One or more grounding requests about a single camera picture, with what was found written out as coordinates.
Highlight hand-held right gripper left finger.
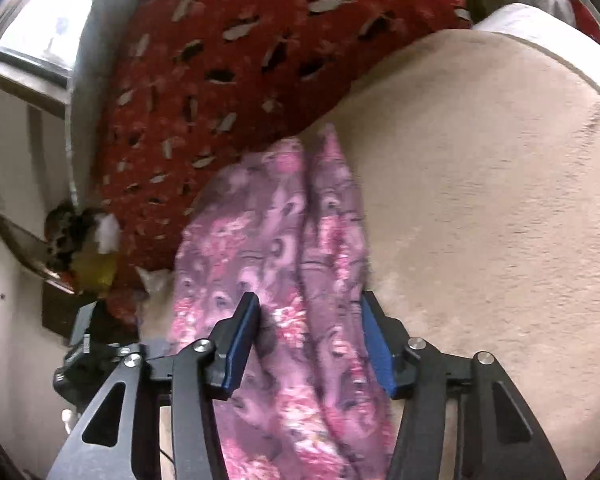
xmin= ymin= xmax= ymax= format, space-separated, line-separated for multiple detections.
xmin=47 ymin=291 xmax=261 ymax=480

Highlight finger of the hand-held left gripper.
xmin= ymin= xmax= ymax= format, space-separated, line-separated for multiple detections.
xmin=144 ymin=339 xmax=175 ymax=358

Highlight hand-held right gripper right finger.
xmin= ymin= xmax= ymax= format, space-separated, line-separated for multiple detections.
xmin=361 ymin=290 xmax=567 ymax=480

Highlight purple floral garment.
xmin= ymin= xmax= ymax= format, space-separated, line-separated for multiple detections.
xmin=170 ymin=122 xmax=406 ymax=480

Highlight dark brown box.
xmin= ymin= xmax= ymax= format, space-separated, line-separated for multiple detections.
xmin=41 ymin=280 xmax=148 ymax=343

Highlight yellow plastic bag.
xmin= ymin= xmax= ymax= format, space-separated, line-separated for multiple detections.
xmin=74 ymin=250 xmax=120 ymax=295

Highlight dark patterned object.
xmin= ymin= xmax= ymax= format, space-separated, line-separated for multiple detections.
xmin=44 ymin=204 xmax=98 ymax=283

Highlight shiny metal blade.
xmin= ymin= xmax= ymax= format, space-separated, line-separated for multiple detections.
xmin=0 ymin=194 xmax=77 ymax=282

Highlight beige mattress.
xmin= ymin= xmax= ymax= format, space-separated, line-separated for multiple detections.
xmin=140 ymin=2 xmax=600 ymax=480

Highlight red patterned blanket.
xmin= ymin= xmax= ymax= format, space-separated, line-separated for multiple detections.
xmin=92 ymin=0 xmax=476 ymax=333

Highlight grey white bed edge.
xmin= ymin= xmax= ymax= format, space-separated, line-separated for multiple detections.
xmin=64 ymin=0 xmax=148 ymax=207

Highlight window with wooden frame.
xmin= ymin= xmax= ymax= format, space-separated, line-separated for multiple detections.
xmin=0 ymin=0 xmax=108 ymax=118

